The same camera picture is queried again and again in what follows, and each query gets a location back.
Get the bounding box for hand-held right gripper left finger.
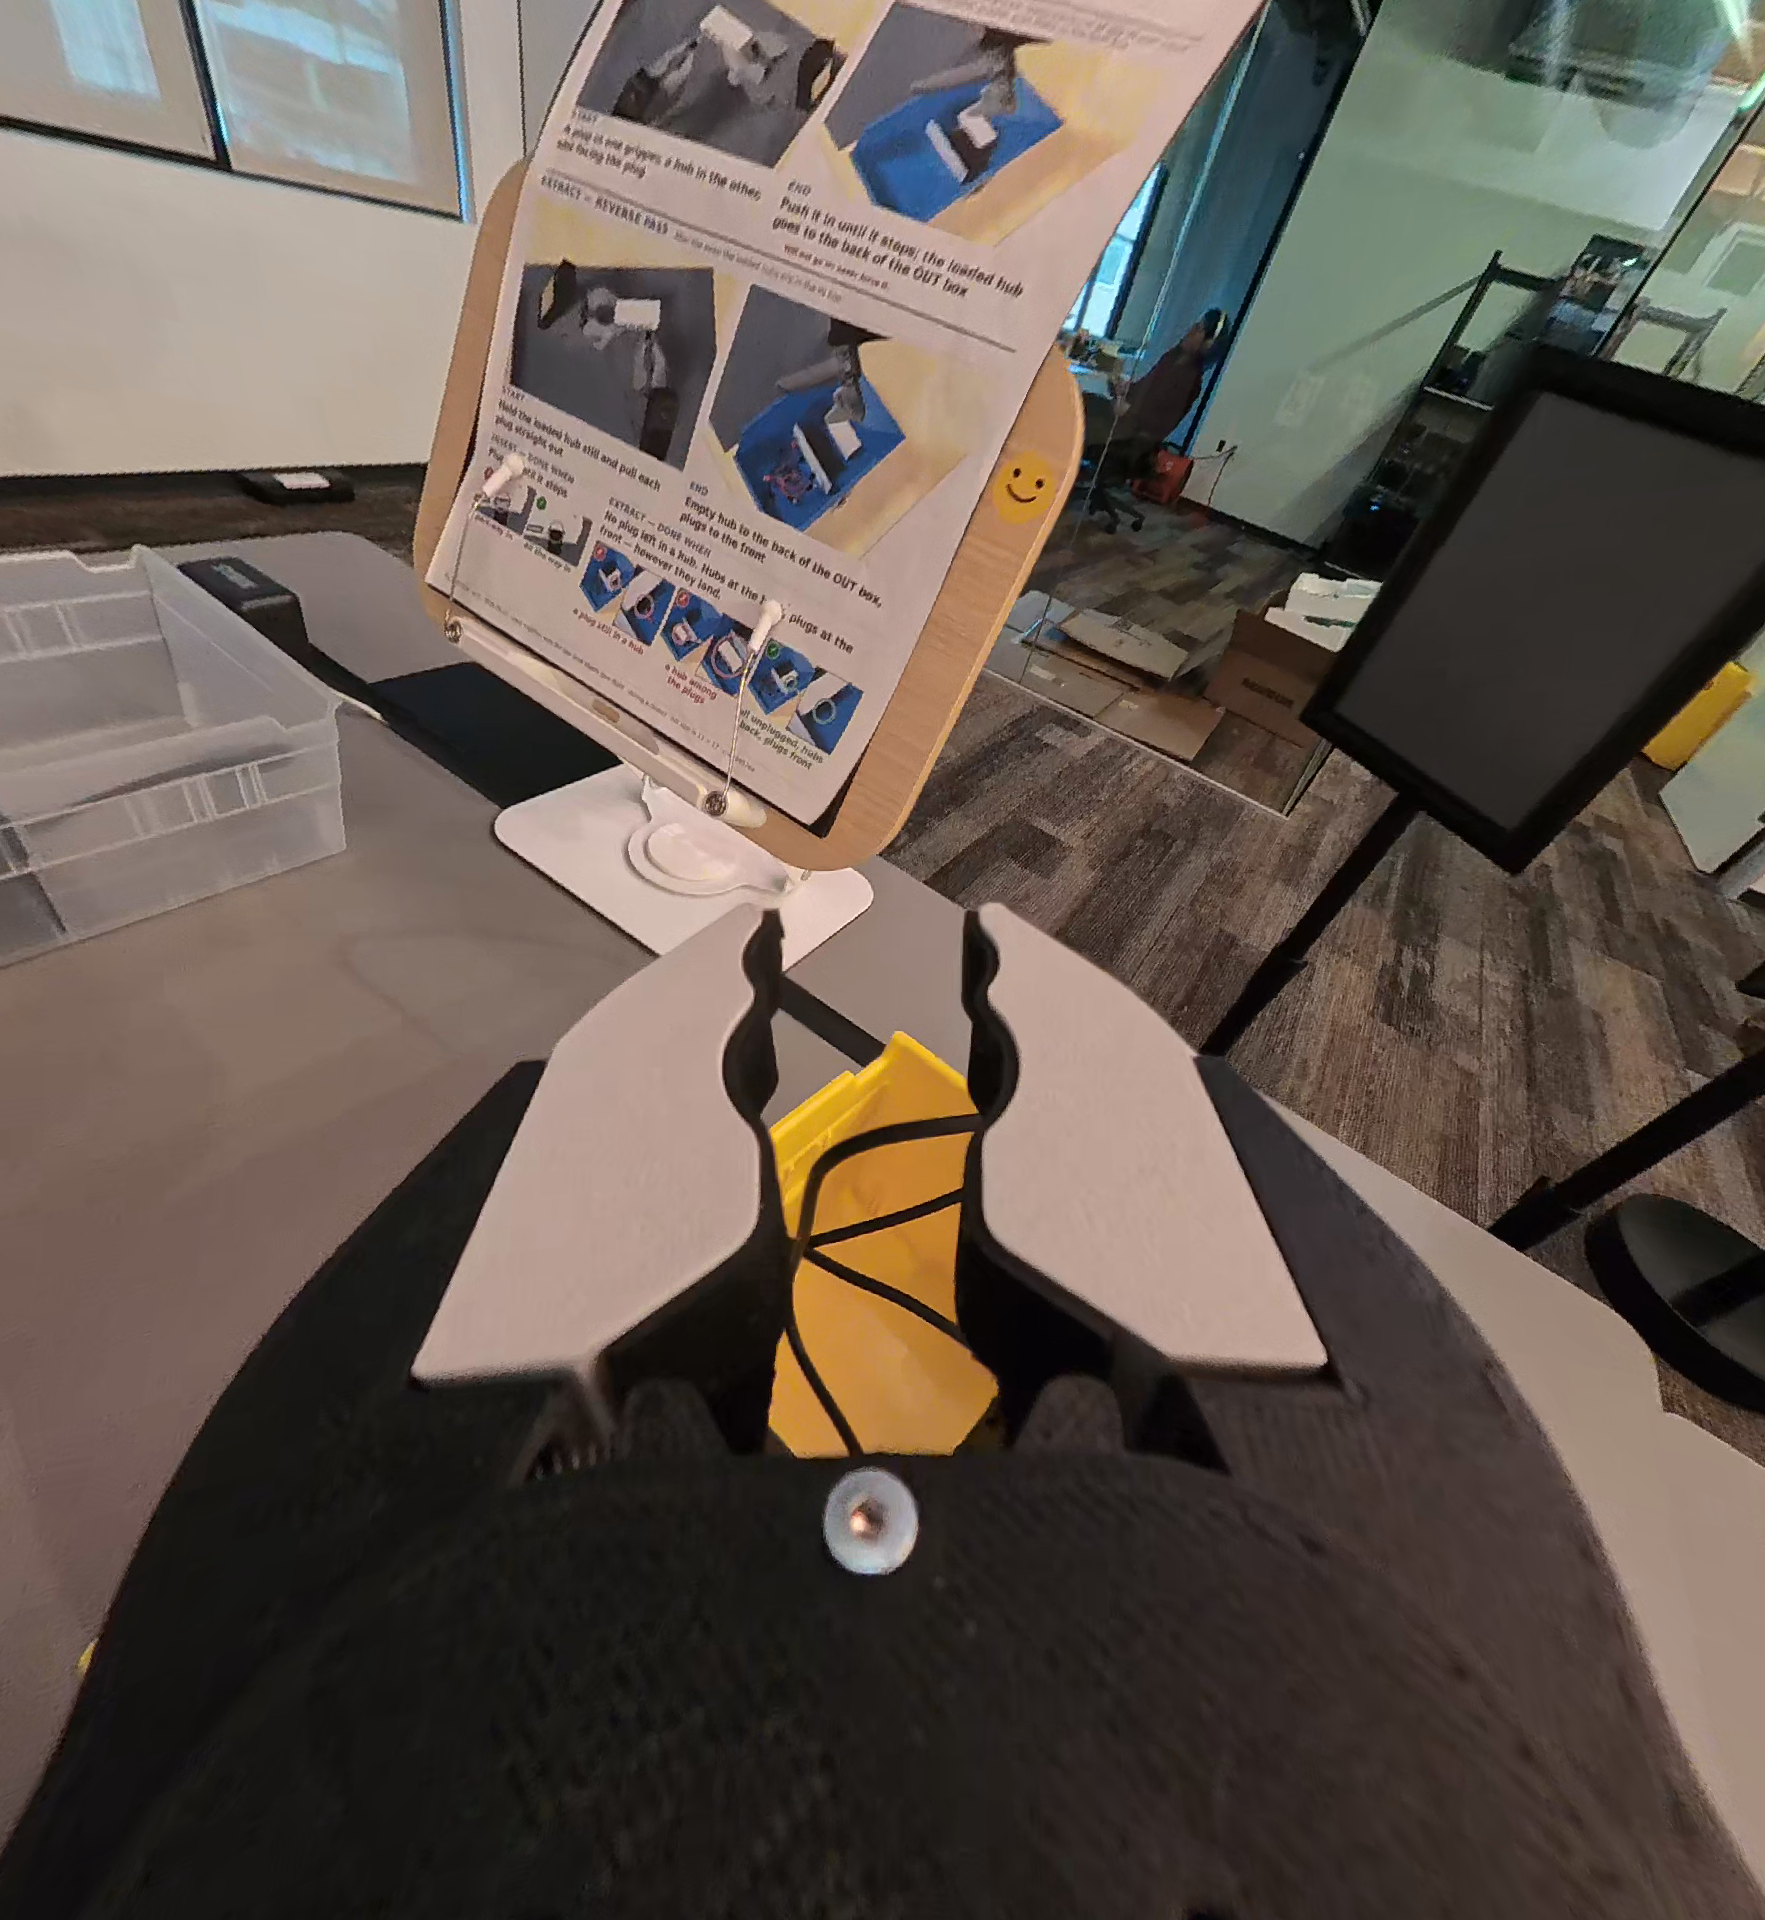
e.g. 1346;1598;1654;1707
408;909;793;1392

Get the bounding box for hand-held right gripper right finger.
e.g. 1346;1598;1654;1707
959;903;1339;1387

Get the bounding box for black 7-port USB hub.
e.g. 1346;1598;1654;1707
780;1103;989;1328

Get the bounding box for yellow plastic bin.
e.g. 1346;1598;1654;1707
761;1027;1007;1462

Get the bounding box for clear plastic bin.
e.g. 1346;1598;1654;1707
0;543;355;995

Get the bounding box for white stand base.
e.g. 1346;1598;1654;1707
491;757;881;964

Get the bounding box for black flat desk pad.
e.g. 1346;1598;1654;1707
356;658;572;810

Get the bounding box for flat cardboard sheet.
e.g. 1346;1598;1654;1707
1031;598;1364;771

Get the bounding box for black floor stand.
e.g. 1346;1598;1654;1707
1480;895;1765;1430

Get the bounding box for instruction sheet on stand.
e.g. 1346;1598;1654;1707
408;162;1093;875

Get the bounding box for black monitor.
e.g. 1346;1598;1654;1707
1204;338;1765;1062

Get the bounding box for yellow floor sign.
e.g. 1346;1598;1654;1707
1644;658;1762;773

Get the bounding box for black office chair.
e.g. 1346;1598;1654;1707
1105;308;1233;544

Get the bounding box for instruction poster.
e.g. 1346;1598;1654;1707
425;0;1263;779

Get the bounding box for large glass window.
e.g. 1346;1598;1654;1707
0;0;483;221

